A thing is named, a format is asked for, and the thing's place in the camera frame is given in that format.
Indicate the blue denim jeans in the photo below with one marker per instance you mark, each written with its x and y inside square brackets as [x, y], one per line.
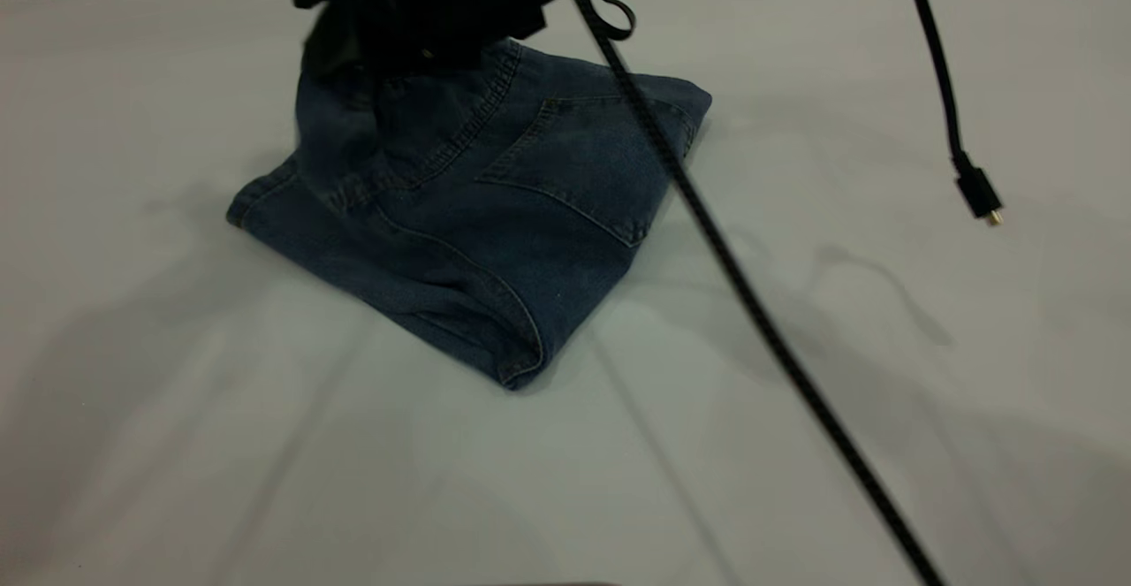
[495, 215]

